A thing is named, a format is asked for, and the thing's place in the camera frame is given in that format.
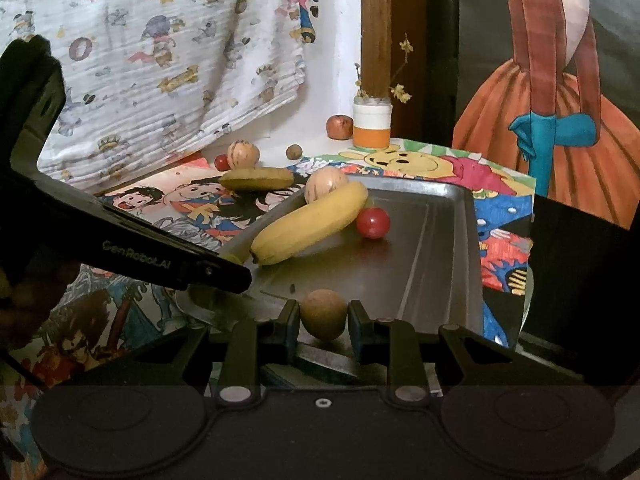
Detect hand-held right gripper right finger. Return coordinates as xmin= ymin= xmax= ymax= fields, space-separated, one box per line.
xmin=347 ymin=299 xmax=593 ymax=407

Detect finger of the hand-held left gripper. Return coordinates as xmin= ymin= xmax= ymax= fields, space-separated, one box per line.
xmin=187 ymin=255 xmax=252 ymax=293

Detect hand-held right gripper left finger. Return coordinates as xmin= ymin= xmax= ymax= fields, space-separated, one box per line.
xmin=75 ymin=299 xmax=302 ymax=408

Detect tan round fruit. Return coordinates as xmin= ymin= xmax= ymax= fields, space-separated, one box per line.
xmin=299 ymin=289 xmax=348 ymax=342

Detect metal baking tray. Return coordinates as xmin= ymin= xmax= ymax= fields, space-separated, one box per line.
xmin=175 ymin=175 xmax=486 ymax=356

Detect long yellow banana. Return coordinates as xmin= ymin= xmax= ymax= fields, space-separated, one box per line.
xmin=250 ymin=181 xmax=369 ymax=266

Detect short dull yellow banana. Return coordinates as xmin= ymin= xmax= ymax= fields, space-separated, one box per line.
xmin=218 ymin=167 xmax=296 ymax=191

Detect large red cherry tomato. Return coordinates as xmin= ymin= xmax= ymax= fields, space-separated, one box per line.
xmin=356 ymin=207 xmax=391 ymax=239

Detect small striped pepino melon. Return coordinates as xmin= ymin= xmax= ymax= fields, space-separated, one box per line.
xmin=227 ymin=140 xmax=261 ymax=171

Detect large pale pepino melon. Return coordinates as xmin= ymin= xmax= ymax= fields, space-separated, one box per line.
xmin=304 ymin=170 xmax=349 ymax=206

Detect anime printed sheet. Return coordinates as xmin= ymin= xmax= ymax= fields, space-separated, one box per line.
xmin=0 ymin=157 xmax=308 ymax=441

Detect reddish brown apple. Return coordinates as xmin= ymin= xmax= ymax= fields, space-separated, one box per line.
xmin=326 ymin=114 xmax=354 ymax=139

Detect white printed blanket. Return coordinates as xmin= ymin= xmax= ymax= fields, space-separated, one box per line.
xmin=0 ymin=0 xmax=321 ymax=193

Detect white and orange jar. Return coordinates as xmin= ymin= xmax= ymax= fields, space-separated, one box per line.
xmin=352 ymin=100 xmax=392 ymax=149

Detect yellow flower twig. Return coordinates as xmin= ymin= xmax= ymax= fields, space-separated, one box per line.
xmin=352 ymin=34 xmax=415 ymax=106

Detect wooden door frame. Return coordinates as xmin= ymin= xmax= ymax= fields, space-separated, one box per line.
xmin=360 ymin=0 xmax=428 ymax=138

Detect wall poster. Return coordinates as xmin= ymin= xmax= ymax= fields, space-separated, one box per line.
xmin=452 ymin=0 xmax=640 ymax=231

